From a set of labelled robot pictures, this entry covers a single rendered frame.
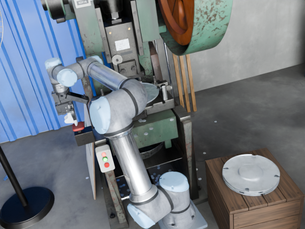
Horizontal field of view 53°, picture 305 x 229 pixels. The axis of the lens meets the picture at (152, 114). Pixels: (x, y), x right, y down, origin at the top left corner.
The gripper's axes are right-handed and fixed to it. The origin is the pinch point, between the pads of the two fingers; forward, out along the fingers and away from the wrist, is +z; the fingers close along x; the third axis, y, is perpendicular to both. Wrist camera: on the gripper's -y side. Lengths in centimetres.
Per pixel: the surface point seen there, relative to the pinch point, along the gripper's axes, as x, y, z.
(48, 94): -135, 28, 37
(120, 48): -14.4, -31.5, -28.4
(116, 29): -15, -32, -39
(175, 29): -28, -67, -28
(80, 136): 3.0, 0.3, 6.4
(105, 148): 10.3, -10.6, 12.9
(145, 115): -4.0, -36.3, 8.4
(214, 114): -85, -115, 76
